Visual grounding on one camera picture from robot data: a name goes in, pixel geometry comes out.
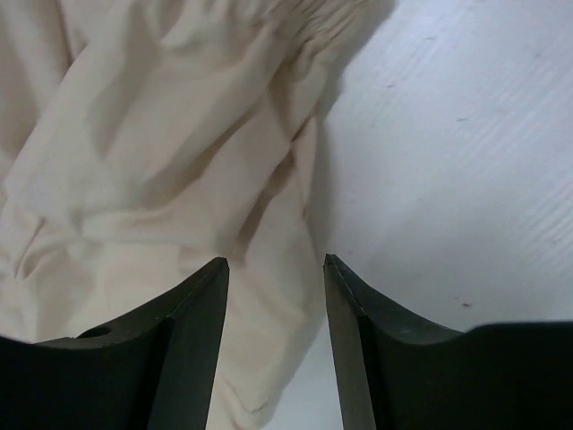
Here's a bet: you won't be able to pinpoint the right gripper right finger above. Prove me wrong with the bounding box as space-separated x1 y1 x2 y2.
323 254 572 430

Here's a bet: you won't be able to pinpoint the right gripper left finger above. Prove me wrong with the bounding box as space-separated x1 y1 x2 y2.
1 258 229 429

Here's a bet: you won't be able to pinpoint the beige trousers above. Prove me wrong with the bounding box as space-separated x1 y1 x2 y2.
1 1 383 429

